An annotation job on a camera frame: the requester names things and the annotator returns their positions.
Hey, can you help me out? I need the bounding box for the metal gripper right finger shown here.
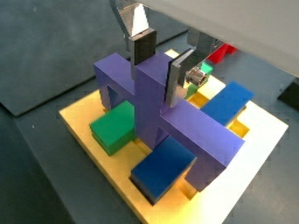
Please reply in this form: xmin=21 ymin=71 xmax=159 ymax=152
xmin=165 ymin=28 xmax=225 ymax=107

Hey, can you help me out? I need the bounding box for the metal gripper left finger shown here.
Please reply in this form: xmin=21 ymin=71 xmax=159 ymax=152
xmin=110 ymin=0 xmax=157 ymax=79

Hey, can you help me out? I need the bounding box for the purple cross-shaped block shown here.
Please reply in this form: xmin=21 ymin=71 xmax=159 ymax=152
xmin=94 ymin=53 xmax=245 ymax=191

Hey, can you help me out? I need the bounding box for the yellow slotted base board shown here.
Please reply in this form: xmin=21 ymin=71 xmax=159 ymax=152
xmin=61 ymin=92 xmax=287 ymax=224

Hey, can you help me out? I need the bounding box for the red cross-shaped block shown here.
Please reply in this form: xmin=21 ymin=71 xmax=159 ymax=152
xmin=209 ymin=44 xmax=238 ymax=64

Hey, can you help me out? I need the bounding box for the green bar block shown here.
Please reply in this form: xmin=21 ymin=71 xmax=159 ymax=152
xmin=91 ymin=55 xmax=206 ymax=157

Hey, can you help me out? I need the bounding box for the blue bar block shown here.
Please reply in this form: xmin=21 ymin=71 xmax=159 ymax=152
xmin=131 ymin=82 xmax=253 ymax=204

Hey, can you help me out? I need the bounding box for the black angle bracket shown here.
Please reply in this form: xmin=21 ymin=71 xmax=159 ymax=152
xmin=278 ymin=78 xmax=299 ymax=111

